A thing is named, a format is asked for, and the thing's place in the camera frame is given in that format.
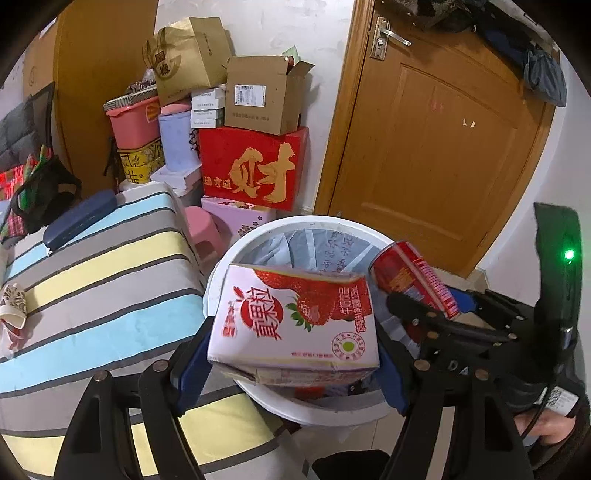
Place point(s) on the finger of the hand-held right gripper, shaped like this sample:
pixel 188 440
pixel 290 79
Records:
pixel 471 300
pixel 415 309

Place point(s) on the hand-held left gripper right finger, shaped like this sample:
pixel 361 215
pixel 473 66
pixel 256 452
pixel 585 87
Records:
pixel 392 383

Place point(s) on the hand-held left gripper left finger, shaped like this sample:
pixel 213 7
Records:
pixel 194 369

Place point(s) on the crushed red drink can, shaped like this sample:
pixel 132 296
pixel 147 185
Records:
pixel 406 272

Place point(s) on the strawberry milk carton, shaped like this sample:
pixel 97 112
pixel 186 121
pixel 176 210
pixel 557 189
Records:
pixel 286 323

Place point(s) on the white trash bin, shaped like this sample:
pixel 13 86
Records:
pixel 304 240

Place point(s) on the person's right hand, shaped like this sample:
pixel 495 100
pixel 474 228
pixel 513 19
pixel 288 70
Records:
pixel 545 424

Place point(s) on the pink plastic stool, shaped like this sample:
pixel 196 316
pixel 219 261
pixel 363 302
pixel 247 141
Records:
pixel 205 230

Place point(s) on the wooden door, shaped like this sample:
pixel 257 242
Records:
pixel 429 161

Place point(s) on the pink floral box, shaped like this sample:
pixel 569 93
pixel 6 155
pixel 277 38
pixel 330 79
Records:
pixel 235 217

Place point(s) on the dark blue case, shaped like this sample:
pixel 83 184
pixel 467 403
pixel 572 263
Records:
pixel 76 221

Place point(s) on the crumpled patterned paper cup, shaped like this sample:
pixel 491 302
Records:
pixel 16 302

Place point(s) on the flat white box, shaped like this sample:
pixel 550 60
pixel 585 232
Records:
pixel 175 177

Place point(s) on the red box with gold print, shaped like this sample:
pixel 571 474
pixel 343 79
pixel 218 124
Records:
pixel 249 170

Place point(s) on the yellow printed box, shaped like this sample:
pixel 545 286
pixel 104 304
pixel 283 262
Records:
pixel 141 161

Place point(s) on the blue grey hanging bag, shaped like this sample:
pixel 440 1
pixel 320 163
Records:
pixel 547 78

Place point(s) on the lavender storage bin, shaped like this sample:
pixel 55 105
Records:
pixel 178 143

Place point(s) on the pink storage box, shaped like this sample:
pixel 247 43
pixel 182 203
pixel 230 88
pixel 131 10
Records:
pixel 134 127

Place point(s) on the red green floral blanket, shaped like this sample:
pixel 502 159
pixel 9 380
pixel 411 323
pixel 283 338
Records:
pixel 18 184

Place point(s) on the open cardboard box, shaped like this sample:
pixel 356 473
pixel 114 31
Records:
pixel 258 101

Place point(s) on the white small boxes stack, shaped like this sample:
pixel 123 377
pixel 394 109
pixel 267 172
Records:
pixel 207 98

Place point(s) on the patterned flat box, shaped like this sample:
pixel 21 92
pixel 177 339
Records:
pixel 129 97

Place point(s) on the black hanging bag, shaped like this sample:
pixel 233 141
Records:
pixel 457 14

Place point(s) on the dark grey headboard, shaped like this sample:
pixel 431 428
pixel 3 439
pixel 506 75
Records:
pixel 23 124

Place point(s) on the brown paper bag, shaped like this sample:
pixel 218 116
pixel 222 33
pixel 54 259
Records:
pixel 184 60

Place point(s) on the wooden wardrobe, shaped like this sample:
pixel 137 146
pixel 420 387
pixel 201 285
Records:
pixel 101 55

